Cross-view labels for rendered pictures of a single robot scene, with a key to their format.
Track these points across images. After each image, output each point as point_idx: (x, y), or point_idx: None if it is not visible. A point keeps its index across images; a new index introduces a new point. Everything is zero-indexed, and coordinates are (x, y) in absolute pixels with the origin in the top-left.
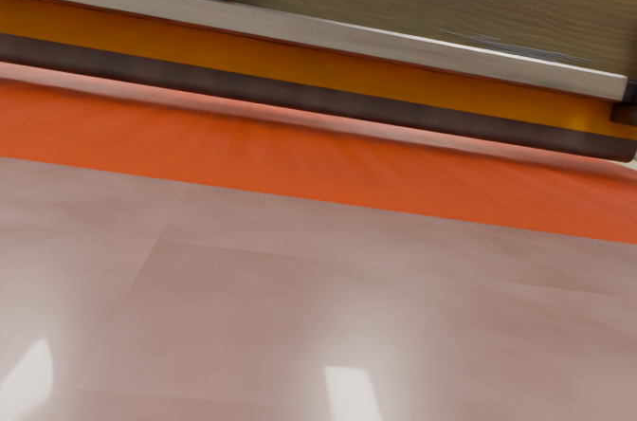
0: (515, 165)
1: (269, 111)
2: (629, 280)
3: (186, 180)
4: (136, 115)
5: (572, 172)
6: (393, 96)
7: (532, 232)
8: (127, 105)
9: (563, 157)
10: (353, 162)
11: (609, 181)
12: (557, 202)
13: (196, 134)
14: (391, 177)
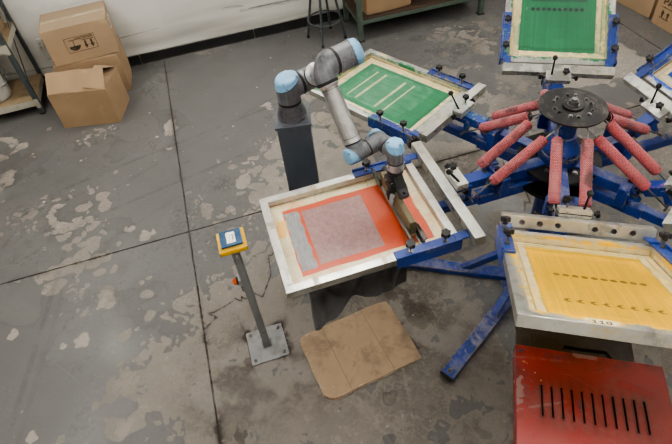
0: (400, 229)
1: None
2: (372, 230)
3: (372, 218)
4: (385, 210)
5: (404, 233)
6: None
7: (376, 228)
8: (388, 208)
9: None
10: (384, 221)
11: (402, 235)
12: (386, 230)
13: (383, 214)
14: (382, 223)
